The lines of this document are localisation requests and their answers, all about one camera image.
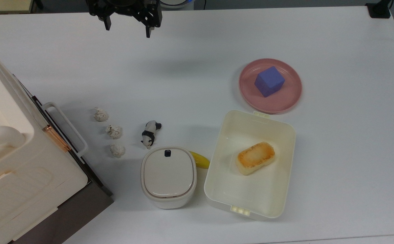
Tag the pink plate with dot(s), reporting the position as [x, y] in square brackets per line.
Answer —
[285, 98]

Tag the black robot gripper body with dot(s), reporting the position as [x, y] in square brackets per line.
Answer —
[126, 8]

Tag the small white lidded bin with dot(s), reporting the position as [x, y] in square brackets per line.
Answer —
[168, 176]

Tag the light wooden desk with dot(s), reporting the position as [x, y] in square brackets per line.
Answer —
[4, 5]

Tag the purple cube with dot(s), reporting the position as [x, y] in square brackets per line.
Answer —
[269, 81]

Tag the cream plastic storage box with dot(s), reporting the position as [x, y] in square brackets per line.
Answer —
[17, 162]

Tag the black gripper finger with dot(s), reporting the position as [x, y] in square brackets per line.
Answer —
[107, 23]
[149, 28]

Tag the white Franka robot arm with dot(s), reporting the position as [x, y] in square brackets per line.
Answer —
[176, 2]

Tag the black clamp mount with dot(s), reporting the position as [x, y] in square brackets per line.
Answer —
[379, 9]

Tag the black and white panda figure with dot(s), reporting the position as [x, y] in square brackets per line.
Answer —
[149, 134]

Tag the crumpled white paper ball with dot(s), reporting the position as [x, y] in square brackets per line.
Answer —
[101, 115]
[117, 150]
[114, 131]

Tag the dark wooden drawer cabinet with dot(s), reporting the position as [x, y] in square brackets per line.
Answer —
[78, 210]

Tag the cream plastic container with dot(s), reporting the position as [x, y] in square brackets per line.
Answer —
[251, 189]

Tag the toasted bread loaf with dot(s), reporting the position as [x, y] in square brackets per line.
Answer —
[255, 158]

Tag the yellow banana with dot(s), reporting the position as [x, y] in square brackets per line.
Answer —
[200, 160]

